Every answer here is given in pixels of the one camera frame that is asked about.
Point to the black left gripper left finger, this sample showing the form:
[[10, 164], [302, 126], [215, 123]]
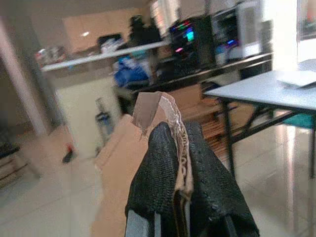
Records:
[[154, 177]]

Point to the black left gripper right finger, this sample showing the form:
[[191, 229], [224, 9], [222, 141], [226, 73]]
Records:
[[212, 192]]

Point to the large brown cardboard box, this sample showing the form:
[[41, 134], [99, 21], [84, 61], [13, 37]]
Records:
[[118, 158]]

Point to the wooden slatted shoe rack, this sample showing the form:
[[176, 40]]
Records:
[[212, 128]]

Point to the clear water bottle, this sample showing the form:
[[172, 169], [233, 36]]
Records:
[[103, 121]]

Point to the flat brown cardboard box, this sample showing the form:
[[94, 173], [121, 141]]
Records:
[[190, 101]]

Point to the small black red object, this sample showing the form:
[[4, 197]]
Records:
[[69, 154]]

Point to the white cabinet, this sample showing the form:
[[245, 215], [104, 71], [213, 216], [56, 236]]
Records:
[[84, 116]]

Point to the blue bag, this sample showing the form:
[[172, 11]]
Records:
[[130, 72]]

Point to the grey folding table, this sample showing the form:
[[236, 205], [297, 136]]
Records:
[[259, 92]]

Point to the black desk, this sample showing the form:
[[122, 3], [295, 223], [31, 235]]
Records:
[[197, 74]]

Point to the teal shaggy floor mat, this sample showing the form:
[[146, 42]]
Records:
[[300, 121]]

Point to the white long shelf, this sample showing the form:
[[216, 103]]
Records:
[[103, 56]]

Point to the white box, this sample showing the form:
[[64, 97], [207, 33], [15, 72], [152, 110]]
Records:
[[296, 79]]

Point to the black computer with coloured lights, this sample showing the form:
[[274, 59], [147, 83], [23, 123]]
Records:
[[190, 40]]

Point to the white boxy appliance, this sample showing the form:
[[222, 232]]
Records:
[[238, 32]]

